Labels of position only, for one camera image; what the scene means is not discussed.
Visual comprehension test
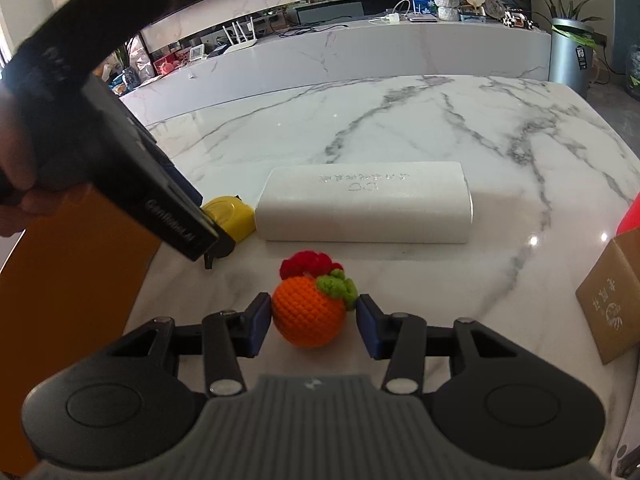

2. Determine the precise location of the orange cardboard box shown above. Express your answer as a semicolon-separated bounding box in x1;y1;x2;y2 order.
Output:
0;195;164;476

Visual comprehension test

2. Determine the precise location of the white marble sideboard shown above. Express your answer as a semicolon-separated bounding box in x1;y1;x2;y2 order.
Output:
120;22;554;127

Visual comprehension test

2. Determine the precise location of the red cylinder container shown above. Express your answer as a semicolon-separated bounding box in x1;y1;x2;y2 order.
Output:
616;209;640;237

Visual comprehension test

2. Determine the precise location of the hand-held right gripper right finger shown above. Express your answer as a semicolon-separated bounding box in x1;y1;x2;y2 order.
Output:
356;294;517;395

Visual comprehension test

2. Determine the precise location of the kraft paper box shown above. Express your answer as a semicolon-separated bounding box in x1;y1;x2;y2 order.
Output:
575;234;640;366

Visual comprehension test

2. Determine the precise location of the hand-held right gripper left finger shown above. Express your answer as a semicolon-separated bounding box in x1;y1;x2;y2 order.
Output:
112;292;274;397

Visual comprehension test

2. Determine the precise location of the dark rectangular device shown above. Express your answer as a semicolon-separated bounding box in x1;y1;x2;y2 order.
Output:
292;1;364;25

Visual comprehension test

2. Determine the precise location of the yellow tape measure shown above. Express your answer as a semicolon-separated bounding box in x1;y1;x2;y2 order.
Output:
200;196;257;271

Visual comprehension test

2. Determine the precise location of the large water bottle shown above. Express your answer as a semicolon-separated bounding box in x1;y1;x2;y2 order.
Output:
624;44;640;92

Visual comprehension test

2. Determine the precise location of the person's left hand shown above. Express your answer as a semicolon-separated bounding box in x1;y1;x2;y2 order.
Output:
0;80;58;239

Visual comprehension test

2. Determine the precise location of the long-leaf green plant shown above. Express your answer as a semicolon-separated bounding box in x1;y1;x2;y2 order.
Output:
520;0;611;49

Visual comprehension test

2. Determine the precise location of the plush toy in cup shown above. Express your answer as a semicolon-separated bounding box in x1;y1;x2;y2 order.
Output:
433;0;461;22

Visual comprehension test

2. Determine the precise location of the grey plant pot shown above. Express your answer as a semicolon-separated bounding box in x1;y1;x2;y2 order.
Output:
549;17;597;97

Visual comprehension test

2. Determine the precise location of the white tissue pack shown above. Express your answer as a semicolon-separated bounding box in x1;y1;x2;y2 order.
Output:
254;161;475;245

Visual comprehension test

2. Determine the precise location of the crochet orange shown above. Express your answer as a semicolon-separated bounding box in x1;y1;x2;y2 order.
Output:
271;251;360;349

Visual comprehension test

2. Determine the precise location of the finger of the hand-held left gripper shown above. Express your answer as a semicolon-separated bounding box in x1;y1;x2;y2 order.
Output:
122;105;205;208

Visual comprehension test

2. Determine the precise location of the white router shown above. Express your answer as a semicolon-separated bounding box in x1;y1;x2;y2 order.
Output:
221;19;259;55

